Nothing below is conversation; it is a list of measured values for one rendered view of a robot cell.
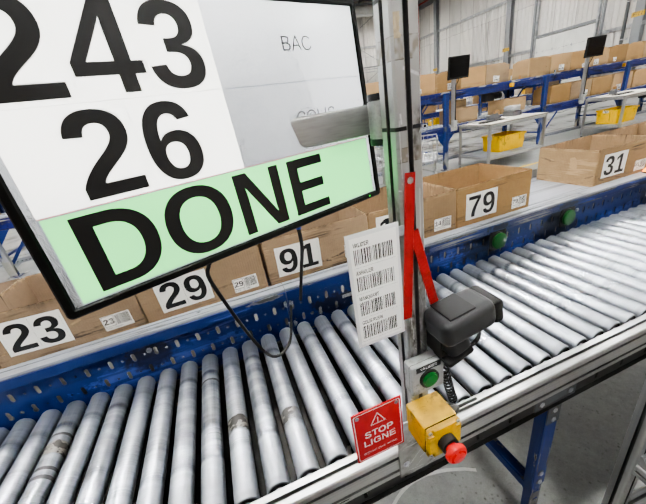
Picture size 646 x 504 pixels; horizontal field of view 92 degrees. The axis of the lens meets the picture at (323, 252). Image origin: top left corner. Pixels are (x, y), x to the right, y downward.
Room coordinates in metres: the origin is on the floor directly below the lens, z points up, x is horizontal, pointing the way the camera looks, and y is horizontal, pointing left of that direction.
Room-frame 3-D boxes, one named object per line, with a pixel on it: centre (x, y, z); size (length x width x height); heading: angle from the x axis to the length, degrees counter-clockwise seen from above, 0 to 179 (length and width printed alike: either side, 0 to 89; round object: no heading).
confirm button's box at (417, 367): (0.41, -0.14, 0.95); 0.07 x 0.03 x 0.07; 106
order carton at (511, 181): (1.36, -0.70, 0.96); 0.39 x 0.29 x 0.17; 106
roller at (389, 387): (0.71, -0.08, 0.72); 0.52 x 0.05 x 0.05; 16
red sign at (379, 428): (0.40, -0.07, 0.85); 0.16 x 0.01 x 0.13; 106
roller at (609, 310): (0.91, -0.77, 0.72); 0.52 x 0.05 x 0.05; 16
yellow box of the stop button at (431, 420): (0.40, -0.19, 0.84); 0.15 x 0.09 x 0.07; 106
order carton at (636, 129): (1.68, -1.84, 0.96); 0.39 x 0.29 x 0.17; 106
